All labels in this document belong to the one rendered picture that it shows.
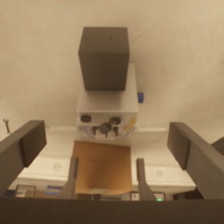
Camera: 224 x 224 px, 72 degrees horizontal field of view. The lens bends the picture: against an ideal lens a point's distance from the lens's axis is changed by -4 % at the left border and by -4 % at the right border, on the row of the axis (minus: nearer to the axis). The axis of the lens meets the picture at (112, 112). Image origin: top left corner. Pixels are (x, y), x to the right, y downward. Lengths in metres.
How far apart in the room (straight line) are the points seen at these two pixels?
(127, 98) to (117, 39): 0.08
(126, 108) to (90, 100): 0.05
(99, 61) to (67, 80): 0.16
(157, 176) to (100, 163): 0.40
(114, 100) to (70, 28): 0.13
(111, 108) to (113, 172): 0.41
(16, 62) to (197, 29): 0.31
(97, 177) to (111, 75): 0.43
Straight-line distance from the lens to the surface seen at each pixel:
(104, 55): 0.20
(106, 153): 0.61
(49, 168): 0.82
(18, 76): 0.38
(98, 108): 0.22
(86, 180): 0.58
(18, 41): 0.32
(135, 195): 2.07
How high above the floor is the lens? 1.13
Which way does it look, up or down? 33 degrees down
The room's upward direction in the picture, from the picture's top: 179 degrees counter-clockwise
